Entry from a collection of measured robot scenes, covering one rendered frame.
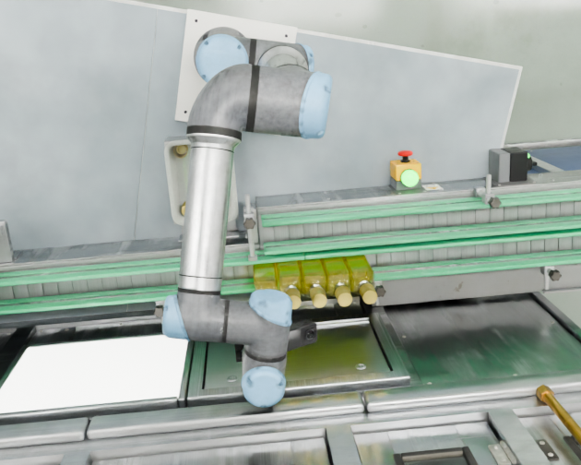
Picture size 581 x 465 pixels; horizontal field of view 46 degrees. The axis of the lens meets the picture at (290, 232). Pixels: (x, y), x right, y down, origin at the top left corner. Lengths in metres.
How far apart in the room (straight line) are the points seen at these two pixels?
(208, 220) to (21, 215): 0.91
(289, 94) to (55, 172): 0.92
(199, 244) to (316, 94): 0.32
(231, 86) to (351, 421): 0.68
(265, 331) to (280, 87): 0.41
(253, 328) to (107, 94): 0.90
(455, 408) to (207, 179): 0.67
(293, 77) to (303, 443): 0.68
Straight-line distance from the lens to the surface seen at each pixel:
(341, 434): 1.36
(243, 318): 1.17
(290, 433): 1.38
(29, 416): 1.54
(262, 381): 1.19
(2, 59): 1.93
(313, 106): 1.18
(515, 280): 1.97
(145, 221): 1.92
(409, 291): 1.89
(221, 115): 1.17
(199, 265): 1.16
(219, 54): 1.58
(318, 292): 1.55
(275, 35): 1.81
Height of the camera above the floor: 2.58
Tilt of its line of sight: 73 degrees down
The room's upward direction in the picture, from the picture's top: 166 degrees clockwise
